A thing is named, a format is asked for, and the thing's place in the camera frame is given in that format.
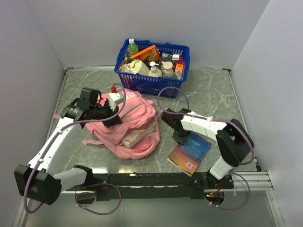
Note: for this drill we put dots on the blue sunset cover book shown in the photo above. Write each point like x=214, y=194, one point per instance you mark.
x=187, y=157

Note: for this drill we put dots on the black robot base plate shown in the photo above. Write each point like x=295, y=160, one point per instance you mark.
x=163, y=185

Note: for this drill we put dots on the coffee photo white book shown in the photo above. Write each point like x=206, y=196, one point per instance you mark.
x=149, y=128

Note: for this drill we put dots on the orange white small carton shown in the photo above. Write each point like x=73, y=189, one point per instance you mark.
x=179, y=70

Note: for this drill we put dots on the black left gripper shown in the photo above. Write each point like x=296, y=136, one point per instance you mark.
x=112, y=121

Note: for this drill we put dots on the green drink bottle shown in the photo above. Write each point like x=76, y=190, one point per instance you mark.
x=132, y=47

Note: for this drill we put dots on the cream pump lotion bottle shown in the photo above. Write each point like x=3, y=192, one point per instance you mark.
x=154, y=70

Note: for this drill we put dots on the dark green packet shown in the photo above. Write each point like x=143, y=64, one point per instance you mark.
x=165, y=57

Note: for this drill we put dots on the pink student backpack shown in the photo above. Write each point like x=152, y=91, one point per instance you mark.
x=135, y=114

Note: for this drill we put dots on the blue plastic shopping basket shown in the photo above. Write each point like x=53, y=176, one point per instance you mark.
x=151, y=85

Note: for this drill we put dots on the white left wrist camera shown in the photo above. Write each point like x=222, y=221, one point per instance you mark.
x=114, y=99

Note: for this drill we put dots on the orange cardboard box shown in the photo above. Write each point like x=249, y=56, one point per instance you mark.
x=151, y=53

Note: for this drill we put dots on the grey bottle beige cap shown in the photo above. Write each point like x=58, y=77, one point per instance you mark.
x=168, y=70

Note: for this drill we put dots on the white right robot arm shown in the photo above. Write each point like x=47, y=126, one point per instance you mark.
x=235, y=145

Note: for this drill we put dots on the beige crumpled paper bag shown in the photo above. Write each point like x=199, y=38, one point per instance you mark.
x=136, y=67

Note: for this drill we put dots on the aluminium frame rail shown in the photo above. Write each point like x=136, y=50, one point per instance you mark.
x=44, y=182

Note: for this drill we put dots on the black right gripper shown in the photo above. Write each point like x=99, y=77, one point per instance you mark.
x=179, y=140

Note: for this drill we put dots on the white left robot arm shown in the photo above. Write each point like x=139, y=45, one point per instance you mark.
x=47, y=159

